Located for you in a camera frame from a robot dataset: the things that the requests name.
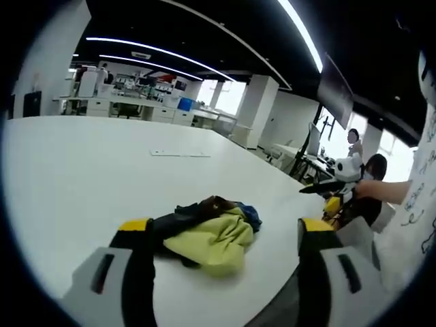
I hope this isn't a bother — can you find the long ceiling light strip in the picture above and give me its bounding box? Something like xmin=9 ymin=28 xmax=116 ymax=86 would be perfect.
xmin=84 ymin=36 xmax=236 ymax=83
xmin=277 ymin=0 xmax=324 ymax=74
xmin=99 ymin=54 xmax=204 ymax=82

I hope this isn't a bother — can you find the desk monitor on stand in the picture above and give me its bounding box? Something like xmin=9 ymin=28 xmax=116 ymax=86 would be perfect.
xmin=307 ymin=121 xmax=323 ymax=158

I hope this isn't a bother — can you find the blue storage box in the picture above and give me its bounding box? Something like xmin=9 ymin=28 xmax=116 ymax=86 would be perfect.
xmin=178 ymin=96 xmax=196 ymax=112

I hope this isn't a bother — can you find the black office chair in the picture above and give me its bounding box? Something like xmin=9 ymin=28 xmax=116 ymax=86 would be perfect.
xmin=116 ymin=103 xmax=141 ymax=119

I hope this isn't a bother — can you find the person's right hand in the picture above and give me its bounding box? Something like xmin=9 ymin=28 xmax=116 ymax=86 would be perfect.
xmin=354 ymin=179 xmax=376 ymax=200

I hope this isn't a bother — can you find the row of white desks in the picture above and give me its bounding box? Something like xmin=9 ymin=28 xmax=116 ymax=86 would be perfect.
xmin=52 ymin=95 xmax=236 ymax=127

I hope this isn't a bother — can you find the large dark wall screen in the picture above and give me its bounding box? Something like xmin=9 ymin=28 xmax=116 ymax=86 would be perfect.
xmin=317 ymin=52 xmax=355 ymax=131

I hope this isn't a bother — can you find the white template sheet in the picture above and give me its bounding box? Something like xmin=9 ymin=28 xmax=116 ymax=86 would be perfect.
xmin=149 ymin=148 xmax=212 ymax=159

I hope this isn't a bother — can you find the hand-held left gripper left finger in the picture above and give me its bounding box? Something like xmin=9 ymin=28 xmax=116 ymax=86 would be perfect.
xmin=63 ymin=217 xmax=158 ymax=327

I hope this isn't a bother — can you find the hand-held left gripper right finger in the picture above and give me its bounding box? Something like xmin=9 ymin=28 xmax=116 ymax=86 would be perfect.
xmin=295 ymin=217 xmax=390 ymax=327

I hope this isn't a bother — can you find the yellow and dark garment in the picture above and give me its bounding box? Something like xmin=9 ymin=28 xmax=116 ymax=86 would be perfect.
xmin=152 ymin=195 xmax=264 ymax=279

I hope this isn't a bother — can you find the person's white printed shirt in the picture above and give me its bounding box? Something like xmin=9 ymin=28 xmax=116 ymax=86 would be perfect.
xmin=373 ymin=50 xmax=436 ymax=296

